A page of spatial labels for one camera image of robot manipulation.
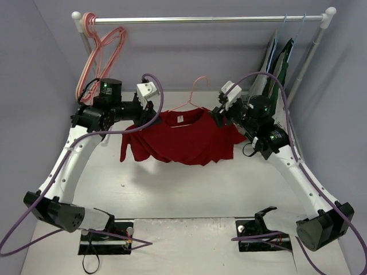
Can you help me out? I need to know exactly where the purple cable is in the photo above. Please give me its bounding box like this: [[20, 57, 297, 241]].
[[0, 73, 164, 256], [223, 71, 365, 275]]

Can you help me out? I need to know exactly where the red t-shirt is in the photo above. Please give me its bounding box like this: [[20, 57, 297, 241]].
[[120, 108, 245, 166]]

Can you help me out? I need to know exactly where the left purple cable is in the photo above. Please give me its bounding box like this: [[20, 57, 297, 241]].
[[0, 73, 164, 256]]

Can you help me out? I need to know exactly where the grey t-shirt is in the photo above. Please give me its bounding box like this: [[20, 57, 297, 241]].
[[249, 29, 279, 97]]

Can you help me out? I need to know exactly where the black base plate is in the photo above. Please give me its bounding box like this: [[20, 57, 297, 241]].
[[78, 220, 134, 256], [235, 219, 292, 253]]

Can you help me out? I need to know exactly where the green t-shirt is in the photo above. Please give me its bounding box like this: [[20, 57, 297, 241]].
[[263, 38, 294, 116]]

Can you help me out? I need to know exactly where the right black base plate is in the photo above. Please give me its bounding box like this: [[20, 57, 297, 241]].
[[235, 219, 292, 253]]

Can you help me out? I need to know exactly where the pink hanger bundle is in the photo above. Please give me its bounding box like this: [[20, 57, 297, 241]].
[[72, 11, 127, 104]]

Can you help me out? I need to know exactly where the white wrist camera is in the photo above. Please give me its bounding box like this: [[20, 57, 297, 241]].
[[136, 81, 159, 109], [218, 81, 242, 111]]

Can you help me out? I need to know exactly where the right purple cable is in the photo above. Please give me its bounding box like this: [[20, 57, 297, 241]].
[[223, 71, 365, 275]]

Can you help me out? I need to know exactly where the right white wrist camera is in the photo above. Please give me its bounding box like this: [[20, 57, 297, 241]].
[[218, 81, 242, 111]]

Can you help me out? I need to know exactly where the metal clothes rack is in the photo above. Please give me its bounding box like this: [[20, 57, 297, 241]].
[[71, 6, 337, 98]]

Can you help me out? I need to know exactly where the blue hanger left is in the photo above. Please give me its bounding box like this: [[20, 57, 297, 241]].
[[266, 13, 288, 73]]

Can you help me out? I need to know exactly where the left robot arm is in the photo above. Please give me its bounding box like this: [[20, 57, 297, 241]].
[[24, 74, 164, 241]]

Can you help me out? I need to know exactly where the pink wire hanger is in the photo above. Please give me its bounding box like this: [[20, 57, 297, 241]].
[[166, 76, 209, 127]]

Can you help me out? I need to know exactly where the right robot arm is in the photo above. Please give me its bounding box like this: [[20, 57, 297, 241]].
[[211, 94, 354, 252]]

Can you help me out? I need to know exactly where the blue hanger right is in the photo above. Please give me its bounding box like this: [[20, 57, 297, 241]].
[[287, 13, 307, 63]]

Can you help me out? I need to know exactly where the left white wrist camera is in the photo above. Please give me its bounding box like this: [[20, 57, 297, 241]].
[[136, 81, 159, 109]]

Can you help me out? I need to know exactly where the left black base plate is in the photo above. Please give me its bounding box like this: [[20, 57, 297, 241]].
[[78, 220, 134, 256]]

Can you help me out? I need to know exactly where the blue hanger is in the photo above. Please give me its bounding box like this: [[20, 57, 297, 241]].
[[287, 13, 307, 63], [266, 13, 288, 73]]

